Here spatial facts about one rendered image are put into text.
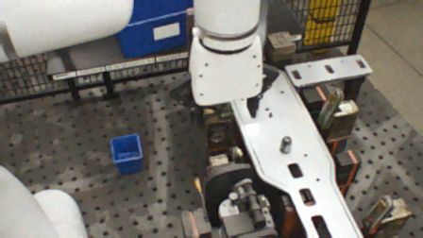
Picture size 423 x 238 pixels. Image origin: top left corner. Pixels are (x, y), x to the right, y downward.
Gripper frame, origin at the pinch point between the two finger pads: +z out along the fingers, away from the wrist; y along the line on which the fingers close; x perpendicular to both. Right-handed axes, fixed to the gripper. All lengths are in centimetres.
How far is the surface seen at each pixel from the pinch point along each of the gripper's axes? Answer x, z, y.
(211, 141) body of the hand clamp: 33, 47, 6
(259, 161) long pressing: 20, 45, 16
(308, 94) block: 43, 47, 41
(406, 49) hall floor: 159, 144, 186
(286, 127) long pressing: 30, 45, 28
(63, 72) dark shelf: 68, 42, -34
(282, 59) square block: 59, 44, 38
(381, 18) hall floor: 199, 144, 188
